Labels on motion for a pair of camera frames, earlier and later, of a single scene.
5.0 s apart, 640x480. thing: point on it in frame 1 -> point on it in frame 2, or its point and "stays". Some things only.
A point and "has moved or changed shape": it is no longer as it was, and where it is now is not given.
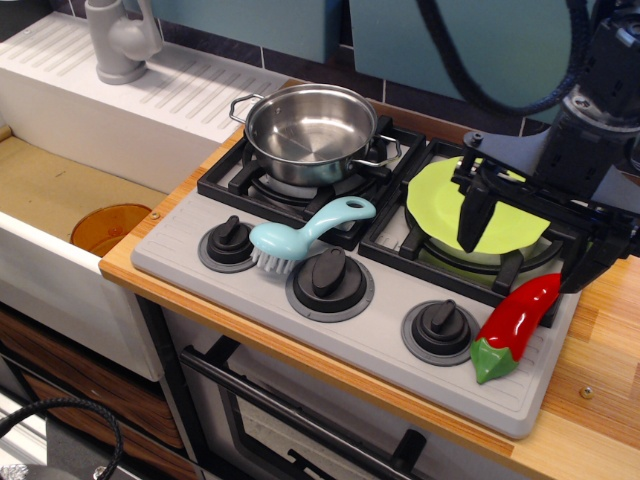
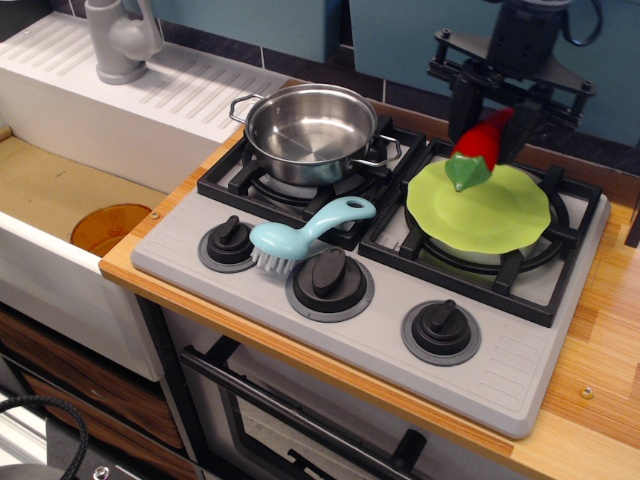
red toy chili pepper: x=512 y=326 has moved or changed shape
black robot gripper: x=559 y=171 -> x=522 y=54
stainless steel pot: x=312 y=134 stays
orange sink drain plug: x=100 y=228 stays
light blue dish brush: x=278 y=246 stays
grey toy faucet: x=123 y=45 stays
